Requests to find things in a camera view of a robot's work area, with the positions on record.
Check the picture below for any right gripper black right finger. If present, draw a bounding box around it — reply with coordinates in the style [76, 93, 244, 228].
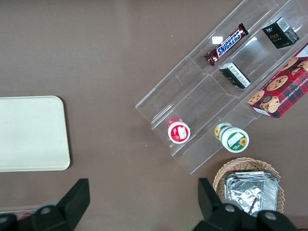
[192, 178, 299, 231]

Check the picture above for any small black carton box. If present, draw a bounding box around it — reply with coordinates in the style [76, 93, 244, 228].
[218, 62, 251, 90]
[261, 16, 300, 50]

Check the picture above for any aluminium foil container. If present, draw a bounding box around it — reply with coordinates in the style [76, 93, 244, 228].
[224, 171, 281, 217]

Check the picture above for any light wicker basket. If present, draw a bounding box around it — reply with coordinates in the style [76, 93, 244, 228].
[213, 157, 284, 215]

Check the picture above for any green sunflower lid jar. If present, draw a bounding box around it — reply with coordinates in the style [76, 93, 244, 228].
[214, 122, 250, 154]

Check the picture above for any red tartan cookie box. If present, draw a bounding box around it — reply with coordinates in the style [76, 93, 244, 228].
[247, 42, 308, 119]

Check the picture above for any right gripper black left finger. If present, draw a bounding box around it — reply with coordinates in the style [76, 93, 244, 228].
[0, 178, 90, 231]

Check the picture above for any Snickers chocolate bar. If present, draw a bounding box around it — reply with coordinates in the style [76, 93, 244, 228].
[204, 23, 249, 67]

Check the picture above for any red strawberry lid jar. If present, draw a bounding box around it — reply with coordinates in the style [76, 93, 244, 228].
[167, 116, 192, 144]

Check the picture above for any beige rectangular tray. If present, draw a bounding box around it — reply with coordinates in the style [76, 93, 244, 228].
[0, 95, 71, 172]

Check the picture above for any clear acrylic stepped display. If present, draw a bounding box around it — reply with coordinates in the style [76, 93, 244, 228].
[134, 0, 308, 175]

